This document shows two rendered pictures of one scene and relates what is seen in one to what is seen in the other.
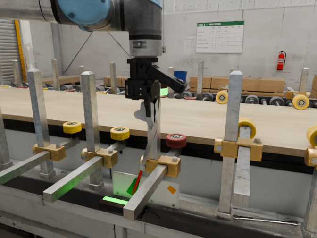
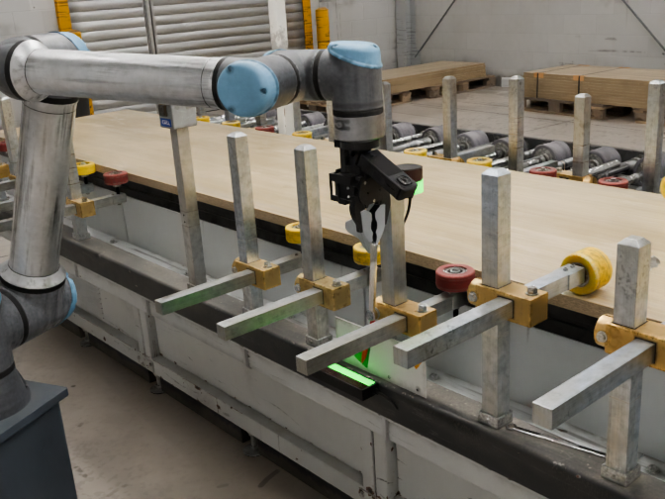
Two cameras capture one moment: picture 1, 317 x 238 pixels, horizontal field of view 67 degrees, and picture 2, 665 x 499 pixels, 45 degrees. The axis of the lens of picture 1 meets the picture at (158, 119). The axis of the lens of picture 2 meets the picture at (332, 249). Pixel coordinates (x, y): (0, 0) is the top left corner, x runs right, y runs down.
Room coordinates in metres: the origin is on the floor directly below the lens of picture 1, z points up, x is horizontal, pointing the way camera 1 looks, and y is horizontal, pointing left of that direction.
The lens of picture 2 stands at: (-0.59, -0.63, 1.49)
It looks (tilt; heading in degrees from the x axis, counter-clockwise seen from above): 19 degrees down; 30
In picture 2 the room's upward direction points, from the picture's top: 4 degrees counter-clockwise
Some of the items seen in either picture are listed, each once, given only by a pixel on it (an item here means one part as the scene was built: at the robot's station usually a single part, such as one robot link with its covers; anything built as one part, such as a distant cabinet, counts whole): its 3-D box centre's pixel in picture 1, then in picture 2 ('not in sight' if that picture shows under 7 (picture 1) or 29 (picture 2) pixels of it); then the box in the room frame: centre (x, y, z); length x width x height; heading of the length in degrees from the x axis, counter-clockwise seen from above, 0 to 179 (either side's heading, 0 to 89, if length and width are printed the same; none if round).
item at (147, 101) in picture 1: (148, 101); (360, 208); (0.67, 0.03, 1.09); 0.05 x 0.02 x 0.09; 160
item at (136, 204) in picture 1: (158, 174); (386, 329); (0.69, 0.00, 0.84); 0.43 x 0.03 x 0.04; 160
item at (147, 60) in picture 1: (143, 79); (358, 171); (0.69, 0.04, 1.15); 0.09 x 0.08 x 0.12; 70
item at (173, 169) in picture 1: (160, 164); (404, 315); (0.76, -0.01, 0.85); 0.14 x 0.06 x 0.05; 70
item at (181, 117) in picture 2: not in sight; (177, 114); (1.03, 0.73, 1.18); 0.07 x 0.07 x 0.08; 70
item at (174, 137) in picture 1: (176, 148); (455, 293); (0.88, -0.07, 0.85); 0.08 x 0.08 x 0.11
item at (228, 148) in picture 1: (237, 147); (506, 300); (0.67, -0.24, 0.95); 0.14 x 0.06 x 0.05; 70
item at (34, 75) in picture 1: (41, 128); (246, 230); (0.94, 0.48, 0.92); 0.04 x 0.04 x 0.48; 70
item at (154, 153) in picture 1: (154, 150); (394, 289); (0.77, 0.01, 0.90); 0.04 x 0.04 x 0.48; 70
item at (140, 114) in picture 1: (143, 115); (356, 229); (0.68, 0.04, 1.04); 0.06 x 0.03 x 0.09; 70
